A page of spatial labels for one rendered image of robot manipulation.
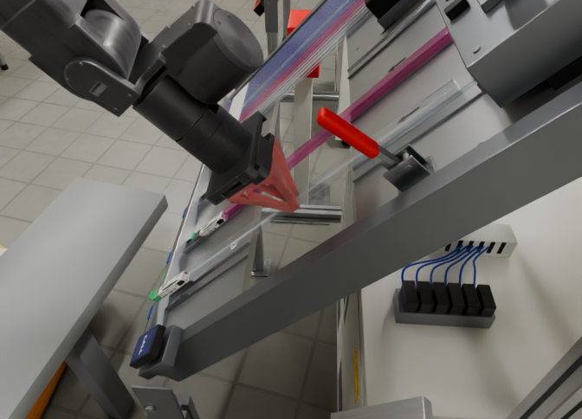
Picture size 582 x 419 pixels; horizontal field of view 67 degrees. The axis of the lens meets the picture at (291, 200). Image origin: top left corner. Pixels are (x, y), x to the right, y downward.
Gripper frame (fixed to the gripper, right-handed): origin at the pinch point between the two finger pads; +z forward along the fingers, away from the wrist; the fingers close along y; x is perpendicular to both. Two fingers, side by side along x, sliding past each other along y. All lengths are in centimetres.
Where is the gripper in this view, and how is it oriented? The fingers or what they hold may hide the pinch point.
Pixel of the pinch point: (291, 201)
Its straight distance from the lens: 50.3
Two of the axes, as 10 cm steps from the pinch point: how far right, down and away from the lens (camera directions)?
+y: 0.4, -6.9, 7.2
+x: -7.4, 4.6, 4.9
